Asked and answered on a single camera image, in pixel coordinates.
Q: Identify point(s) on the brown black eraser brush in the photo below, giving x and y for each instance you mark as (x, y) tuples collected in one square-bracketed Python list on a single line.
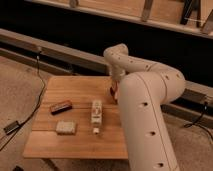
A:
[(60, 107)]

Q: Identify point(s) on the wooden table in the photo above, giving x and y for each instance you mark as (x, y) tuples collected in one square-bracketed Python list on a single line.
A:
[(44, 142)]

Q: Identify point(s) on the black power adapter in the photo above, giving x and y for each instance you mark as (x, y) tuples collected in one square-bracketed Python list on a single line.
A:
[(11, 127)]

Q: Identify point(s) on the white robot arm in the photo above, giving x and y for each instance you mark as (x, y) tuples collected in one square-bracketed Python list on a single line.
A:
[(142, 87)]

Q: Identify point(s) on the white squeeze bottle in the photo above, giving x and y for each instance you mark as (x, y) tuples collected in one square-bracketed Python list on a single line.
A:
[(96, 116)]

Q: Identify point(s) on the beige sponge block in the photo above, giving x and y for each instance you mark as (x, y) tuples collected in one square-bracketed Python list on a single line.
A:
[(66, 127)]

